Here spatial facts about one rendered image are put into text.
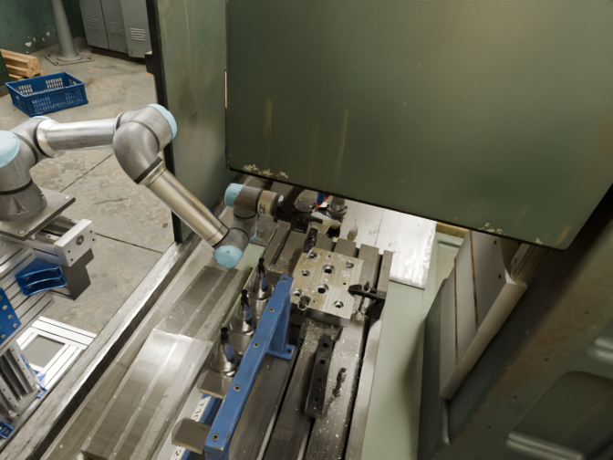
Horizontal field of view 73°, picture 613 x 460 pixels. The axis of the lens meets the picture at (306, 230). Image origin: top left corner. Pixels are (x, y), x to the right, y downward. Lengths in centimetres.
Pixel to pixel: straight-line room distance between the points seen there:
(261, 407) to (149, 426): 38
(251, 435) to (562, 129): 100
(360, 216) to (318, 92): 151
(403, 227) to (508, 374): 124
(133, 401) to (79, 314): 131
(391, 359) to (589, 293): 102
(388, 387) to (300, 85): 126
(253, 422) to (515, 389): 67
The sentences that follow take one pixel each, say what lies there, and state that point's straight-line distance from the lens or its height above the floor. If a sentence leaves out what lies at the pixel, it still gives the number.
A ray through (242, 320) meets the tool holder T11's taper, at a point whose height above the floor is 125.
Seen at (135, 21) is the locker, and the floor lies 54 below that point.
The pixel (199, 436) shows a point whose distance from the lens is 90.
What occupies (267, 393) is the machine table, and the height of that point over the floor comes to 90.
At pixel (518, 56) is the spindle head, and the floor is 189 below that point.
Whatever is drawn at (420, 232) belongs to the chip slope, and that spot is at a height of 75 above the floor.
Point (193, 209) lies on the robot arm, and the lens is 120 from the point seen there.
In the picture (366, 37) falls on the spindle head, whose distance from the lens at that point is 68.
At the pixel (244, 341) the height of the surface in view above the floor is 122.
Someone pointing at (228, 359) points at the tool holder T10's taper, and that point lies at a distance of 94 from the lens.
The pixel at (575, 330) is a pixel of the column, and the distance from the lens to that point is 99.
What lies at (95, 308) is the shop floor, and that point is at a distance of 277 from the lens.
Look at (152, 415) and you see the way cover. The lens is 149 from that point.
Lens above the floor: 204
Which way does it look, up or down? 39 degrees down
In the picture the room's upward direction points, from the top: 8 degrees clockwise
